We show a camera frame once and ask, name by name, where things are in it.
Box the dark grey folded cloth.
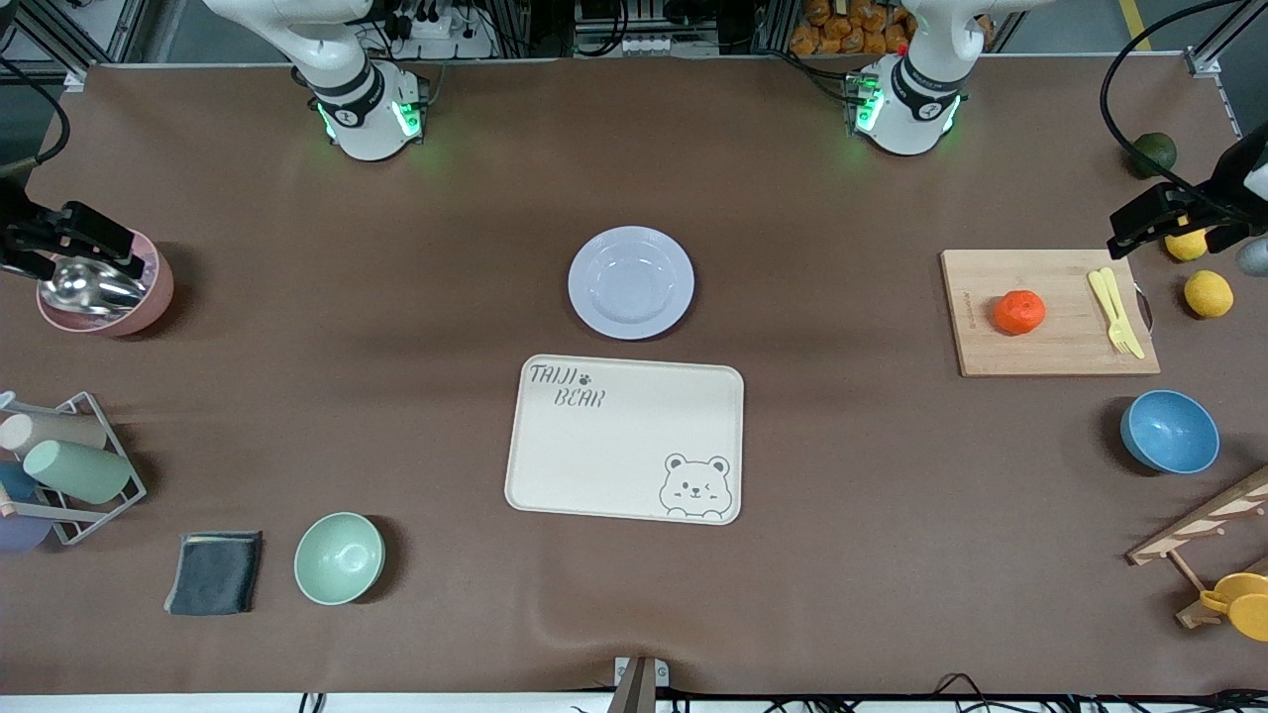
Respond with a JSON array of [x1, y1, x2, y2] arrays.
[[163, 531, 264, 617]]

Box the orange fruit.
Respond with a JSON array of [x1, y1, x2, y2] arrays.
[[993, 290, 1047, 336]]

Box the beige cup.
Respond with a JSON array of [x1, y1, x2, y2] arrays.
[[0, 411, 108, 455]]

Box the brown table mat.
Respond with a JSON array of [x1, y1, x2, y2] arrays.
[[0, 54, 1268, 698]]

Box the blue bowl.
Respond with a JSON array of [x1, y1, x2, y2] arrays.
[[1120, 389, 1221, 475]]

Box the yellow cup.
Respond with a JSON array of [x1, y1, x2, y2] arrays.
[[1200, 572, 1268, 643]]

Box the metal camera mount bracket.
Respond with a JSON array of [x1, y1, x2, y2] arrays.
[[606, 656, 671, 713]]

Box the cream bear print tray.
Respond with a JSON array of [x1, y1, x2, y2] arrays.
[[504, 355, 745, 526]]

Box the pink bowl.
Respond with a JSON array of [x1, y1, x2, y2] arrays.
[[37, 231, 175, 338]]

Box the grey wire cup rack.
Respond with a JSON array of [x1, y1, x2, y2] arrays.
[[0, 391, 148, 547]]

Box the white power strip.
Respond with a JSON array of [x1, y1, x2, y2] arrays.
[[388, 0, 498, 60]]

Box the mint green bowl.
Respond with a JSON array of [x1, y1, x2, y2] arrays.
[[293, 512, 385, 606]]

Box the yellow plastic fork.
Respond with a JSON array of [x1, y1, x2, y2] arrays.
[[1089, 271, 1133, 356]]

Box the pile of orange toys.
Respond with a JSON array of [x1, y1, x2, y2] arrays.
[[789, 0, 917, 57]]

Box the mint green cup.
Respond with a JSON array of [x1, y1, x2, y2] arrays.
[[23, 440, 133, 505]]

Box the black cables along table edge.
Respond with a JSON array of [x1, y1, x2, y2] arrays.
[[763, 671, 1268, 713]]

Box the wooden peg drying rack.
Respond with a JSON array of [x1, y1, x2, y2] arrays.
[[1126, 465, 1268, 630]]

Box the purple cup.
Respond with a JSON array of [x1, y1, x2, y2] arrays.
[[0, 512, 53, 554]]

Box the lavender round plate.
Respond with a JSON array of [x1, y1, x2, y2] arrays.
[[568, 227, 695, 341]]

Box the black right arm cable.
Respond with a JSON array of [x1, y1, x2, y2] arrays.
[[0, 54, 72, 177]]

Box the aluminium frame corner profile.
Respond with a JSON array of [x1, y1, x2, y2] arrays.
[[1184, 45, 1244, 138]]

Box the yellow plastic knife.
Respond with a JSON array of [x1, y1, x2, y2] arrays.
[[1100, 267, 1146, 360]]

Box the bamboo cutting board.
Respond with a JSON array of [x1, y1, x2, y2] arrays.
[[940, 249, 1161, 378]]

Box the dark green avocado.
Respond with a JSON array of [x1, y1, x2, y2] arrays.
[[1132, 133, 1179, 178]]

